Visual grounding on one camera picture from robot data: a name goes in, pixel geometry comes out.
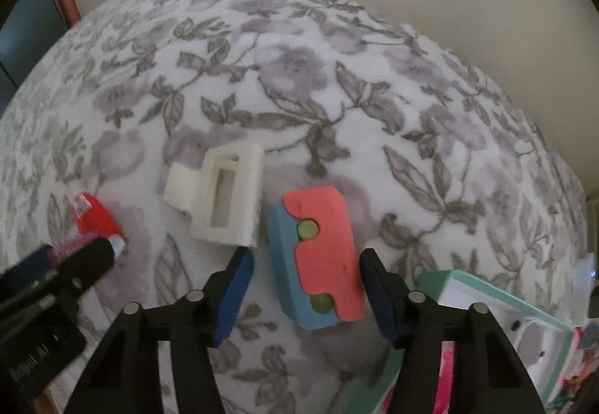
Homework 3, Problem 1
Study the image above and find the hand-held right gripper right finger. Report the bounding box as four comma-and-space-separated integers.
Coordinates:
359, 248, 546, 414

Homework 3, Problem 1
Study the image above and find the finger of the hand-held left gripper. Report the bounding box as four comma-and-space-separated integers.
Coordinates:
0, 236, 116, 326

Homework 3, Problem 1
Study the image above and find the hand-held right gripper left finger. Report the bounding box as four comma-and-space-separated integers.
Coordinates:
63, 248, 255, 414

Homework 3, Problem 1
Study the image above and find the magenta plastic stick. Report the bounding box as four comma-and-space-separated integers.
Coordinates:
52, 231, 102, 258

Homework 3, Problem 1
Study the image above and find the red tube with white cap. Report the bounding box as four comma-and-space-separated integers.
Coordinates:
74, 192, 126, 256

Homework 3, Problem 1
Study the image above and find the plain coral blue case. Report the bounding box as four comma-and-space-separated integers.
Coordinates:
266, 185, 366, 331

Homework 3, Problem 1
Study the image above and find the teal white tray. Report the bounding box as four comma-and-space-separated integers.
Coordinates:
337, 269, 577, 414

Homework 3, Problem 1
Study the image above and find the white plastic holder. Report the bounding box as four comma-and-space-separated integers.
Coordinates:
163, 143, 264, 248

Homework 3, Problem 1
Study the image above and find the colourful printed item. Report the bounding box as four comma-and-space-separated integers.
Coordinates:
547, 324, 593, 410

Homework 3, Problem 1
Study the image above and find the white device with light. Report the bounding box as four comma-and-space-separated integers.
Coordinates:
577, 254, 599, 289

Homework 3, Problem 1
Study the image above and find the floral blanket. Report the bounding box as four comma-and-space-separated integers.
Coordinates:
0, 0, 587, 414

